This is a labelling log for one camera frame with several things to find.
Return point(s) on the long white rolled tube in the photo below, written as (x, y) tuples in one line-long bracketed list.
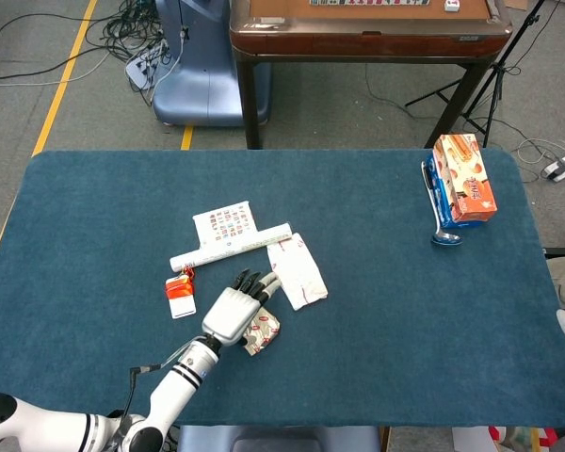
[(226, 249)]

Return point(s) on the silver foil snack packet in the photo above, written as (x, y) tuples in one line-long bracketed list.
[(263, 332)]

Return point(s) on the blue felt table cover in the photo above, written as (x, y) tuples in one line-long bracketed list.
[(381, 292)]

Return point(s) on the brown mahjong table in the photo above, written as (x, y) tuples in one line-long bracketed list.
[(367, 40)]

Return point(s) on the red and white clutter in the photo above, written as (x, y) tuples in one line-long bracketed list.
[(513, 440)]

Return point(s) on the white sheet with printed squares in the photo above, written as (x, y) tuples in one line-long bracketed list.
[(226, 223)]

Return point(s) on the white paper packet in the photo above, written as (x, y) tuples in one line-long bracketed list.
[(301, 273)]

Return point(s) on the orange biscuit box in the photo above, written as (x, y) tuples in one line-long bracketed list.
[(471, 188)]

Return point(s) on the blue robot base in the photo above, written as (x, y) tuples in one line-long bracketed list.
[(202, 85)]

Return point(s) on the grey power strip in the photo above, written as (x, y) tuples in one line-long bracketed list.
[(143, 68)]

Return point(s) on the black tripod stand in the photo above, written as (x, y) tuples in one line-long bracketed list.
[(499, 70)]

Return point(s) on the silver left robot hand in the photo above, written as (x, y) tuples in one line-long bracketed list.
[(230, 313)]

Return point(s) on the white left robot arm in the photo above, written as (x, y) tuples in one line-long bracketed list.
[(179, 386)]

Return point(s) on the blue grey robot chassis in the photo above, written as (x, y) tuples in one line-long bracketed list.
[(278, 440)]

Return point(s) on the white power strip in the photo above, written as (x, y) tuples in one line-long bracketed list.
[(562, 167)]

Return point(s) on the row of mahjong tiles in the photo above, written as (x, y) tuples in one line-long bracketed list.
[(367, 2)]

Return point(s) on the white card with orange wrap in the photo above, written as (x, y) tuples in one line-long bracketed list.
[(181, 299)]

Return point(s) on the blue snack box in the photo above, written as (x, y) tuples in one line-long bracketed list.
[(440, 198)]

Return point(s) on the single white mahjong tile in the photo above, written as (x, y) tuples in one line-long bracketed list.
[(452, 4)]

